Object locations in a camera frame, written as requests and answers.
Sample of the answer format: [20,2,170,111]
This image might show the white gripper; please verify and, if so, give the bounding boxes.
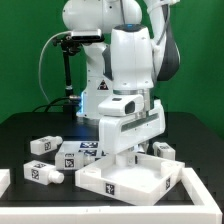
[99,100,165,165]

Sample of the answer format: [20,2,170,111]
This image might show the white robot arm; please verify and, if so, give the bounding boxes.
[62,0,180,155]

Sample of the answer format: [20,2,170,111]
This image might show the white sheet with tags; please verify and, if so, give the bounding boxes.
[59,141,106,159]

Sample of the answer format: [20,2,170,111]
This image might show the white corner fence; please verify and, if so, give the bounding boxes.
[0,168,222,224]

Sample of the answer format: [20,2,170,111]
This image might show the white block left edge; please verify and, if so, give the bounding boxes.
[0,169,11,198]

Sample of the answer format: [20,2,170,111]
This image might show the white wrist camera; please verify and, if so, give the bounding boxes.
[98,94,144,117]

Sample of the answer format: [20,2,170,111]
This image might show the black cables on table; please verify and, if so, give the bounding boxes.
[32,97,77,113]

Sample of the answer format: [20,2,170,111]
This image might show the black camera stand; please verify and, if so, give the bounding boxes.
[53,35,81,115]

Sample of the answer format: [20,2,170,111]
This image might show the grey camera on stand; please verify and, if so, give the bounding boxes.
[71,29,103,43]

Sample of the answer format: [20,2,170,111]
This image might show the white camera cable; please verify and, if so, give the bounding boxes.
[38,30,72,104]

